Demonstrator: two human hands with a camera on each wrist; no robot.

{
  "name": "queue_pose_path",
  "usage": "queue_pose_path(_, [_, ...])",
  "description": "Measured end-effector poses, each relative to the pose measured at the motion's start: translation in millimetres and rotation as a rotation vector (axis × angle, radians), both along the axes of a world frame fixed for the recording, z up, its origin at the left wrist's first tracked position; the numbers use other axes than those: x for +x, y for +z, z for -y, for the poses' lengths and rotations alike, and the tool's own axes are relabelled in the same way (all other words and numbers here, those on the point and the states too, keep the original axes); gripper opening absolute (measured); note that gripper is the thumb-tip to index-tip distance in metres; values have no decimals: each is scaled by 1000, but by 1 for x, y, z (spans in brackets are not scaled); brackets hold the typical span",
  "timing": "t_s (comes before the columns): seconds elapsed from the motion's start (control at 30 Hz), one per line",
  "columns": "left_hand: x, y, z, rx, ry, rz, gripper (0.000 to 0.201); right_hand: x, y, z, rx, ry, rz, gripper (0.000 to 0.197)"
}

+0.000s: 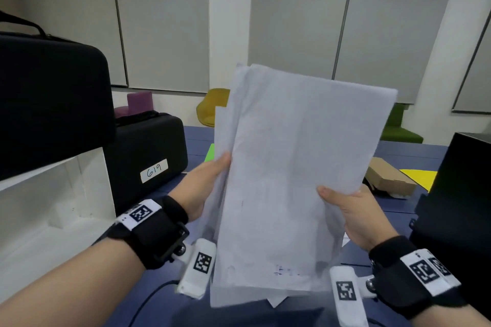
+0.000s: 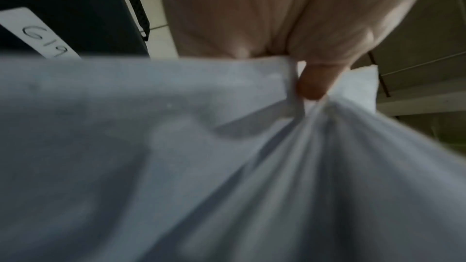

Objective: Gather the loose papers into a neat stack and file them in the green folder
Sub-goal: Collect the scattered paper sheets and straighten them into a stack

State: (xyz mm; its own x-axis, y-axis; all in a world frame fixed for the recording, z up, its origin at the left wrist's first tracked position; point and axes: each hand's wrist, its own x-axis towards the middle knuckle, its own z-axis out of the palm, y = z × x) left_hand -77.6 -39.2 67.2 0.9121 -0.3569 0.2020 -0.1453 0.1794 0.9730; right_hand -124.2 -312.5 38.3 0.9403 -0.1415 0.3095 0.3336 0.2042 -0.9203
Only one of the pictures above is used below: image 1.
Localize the person's right hand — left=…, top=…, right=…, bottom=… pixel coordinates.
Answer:
left=317, top=184, right=399, bottom=253

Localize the person's left hand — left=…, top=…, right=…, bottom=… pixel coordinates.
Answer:
left=168, top=152, right=232, bottom=223

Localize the yellow folder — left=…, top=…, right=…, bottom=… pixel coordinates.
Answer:
left=399, top=169, right=438, bottom=193

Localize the neat white paper sheaf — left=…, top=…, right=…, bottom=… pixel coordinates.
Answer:
left=199, top=63, right=398, bottom=308

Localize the person's right forearm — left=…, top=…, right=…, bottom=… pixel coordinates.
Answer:
left=412, top=303, right=491, bottom=327

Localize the person's left forearm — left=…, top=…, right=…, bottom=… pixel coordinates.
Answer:
left=0, top=238, right=146, bottom=327

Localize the brown cardboard box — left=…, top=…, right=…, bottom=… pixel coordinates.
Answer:
left=364, top=157, right=418, bottom=198

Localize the black case with white label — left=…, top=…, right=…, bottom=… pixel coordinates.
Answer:
left=103, top=110, right=189, bottom=216

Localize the yellow armchair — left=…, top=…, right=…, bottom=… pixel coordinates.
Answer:
left=196, top=88, right=231, bottom=128

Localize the green sofa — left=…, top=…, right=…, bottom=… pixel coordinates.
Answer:
left=380, top=103, right=424, bottom=144

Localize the black fabric bag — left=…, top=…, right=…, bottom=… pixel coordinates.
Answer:
left=408, top=132, right=491, bottom=320

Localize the tall purple stool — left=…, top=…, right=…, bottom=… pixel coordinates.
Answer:
left=126, top=91, right=154, bottom=116

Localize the open white box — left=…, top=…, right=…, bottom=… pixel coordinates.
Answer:
left=0, top=147, right=117, bottom=305

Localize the large black carrying case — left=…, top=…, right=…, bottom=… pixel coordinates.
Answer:
left=0, top=10, right=117, bottom=182

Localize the grey roller blind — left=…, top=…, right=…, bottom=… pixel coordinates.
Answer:
left=111, top=0, right=210, bottom=94
left=248, top=0, right=358, bottom=80
left=333, top=0, right=463, bottom=104
left=7, top=0, right=128, bottom=87
left=452, top=12, right=491, bottom=114

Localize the black left wrist strap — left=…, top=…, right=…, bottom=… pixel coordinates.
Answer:
left=94, top=195, right=191, bottom=271

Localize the black wrist strap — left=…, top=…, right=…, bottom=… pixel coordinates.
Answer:
left=369, top=235, right=467, bottom=320
left=94, top=195, right=191, bottom=271

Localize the black right wrist strap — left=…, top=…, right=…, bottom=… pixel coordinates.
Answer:
left=369, top=235, right=467, bottom=320

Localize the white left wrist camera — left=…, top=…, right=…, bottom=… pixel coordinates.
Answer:
left=175, top=238, right=217, bottom=300

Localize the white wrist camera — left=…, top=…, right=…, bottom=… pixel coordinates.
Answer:
left=175, top=238, right=217, bottom=300
left=329, top=265, right=378, bottom=327

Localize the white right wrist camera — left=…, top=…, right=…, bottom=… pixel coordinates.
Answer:
left=329, top=265, right=378, bottom=327

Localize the black left camera cable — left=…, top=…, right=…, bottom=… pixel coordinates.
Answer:
left=128, top=279, right=181, bottom=327

